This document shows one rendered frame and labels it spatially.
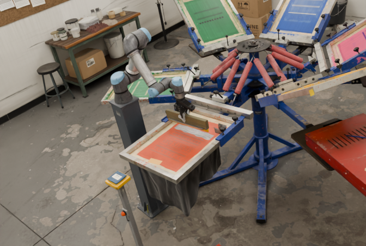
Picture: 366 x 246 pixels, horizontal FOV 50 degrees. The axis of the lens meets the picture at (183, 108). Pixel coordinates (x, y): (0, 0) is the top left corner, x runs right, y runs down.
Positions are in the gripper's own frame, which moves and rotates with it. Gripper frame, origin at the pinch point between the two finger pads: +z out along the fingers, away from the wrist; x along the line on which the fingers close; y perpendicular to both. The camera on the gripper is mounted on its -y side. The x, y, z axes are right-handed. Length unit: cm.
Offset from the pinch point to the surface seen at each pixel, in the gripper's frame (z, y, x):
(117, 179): 12, 9, 67
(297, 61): -1, -30, -119
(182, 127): 13.0, 11.2, -4.1
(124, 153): 10, 25, 46
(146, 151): 13.8, 15.9, 32.0
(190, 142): 13.7, -7.9, 7.8
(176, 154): 13.7, -7.6, 23.8
